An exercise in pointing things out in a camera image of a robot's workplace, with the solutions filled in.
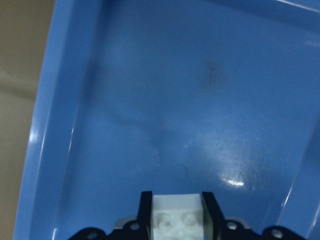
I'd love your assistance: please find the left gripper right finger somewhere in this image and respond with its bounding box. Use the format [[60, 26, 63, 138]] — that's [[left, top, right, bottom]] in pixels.
[[202, 192, 304, 240]]

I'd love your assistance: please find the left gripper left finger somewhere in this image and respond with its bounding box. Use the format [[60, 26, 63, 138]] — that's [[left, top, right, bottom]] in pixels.
[[69, 191, 153, 240]]

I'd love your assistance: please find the white building block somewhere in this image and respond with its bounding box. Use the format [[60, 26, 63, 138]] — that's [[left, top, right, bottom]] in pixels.
[[151, 193, 205, 240]]

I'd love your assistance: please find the blue plastic tray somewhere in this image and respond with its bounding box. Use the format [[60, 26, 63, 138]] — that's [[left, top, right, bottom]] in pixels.
[[13, 0, 320, 240]]

